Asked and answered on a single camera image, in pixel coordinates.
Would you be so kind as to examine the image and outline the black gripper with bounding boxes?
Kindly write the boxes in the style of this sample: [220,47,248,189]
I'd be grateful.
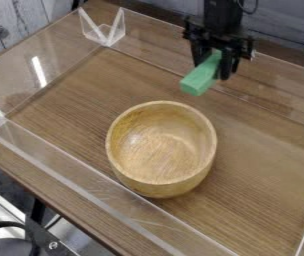
[183,0,255,81]

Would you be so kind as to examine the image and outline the green rectangular block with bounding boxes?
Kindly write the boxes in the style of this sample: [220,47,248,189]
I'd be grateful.
[180,50,221,96]

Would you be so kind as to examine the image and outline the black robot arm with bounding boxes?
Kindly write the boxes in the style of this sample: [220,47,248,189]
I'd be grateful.
[183,0,259,80]

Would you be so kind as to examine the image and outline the brown wooden bowl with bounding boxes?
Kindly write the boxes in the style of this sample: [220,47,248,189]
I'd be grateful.
[105,101,217,198]

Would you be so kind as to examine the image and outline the black table leg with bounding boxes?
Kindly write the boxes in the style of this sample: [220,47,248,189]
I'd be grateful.
[30,199,46,224]

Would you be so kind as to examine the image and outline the clear acrylic corner bracket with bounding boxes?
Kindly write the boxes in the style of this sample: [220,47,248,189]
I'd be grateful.
[77,8,125,47]

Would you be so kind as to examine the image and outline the clear acrylic tray wall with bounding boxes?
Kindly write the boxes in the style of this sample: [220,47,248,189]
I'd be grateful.
[0,1,304,256]

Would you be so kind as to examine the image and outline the grey metal bracket with screw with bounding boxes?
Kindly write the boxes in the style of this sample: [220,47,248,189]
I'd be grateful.
[24,219,80,256]

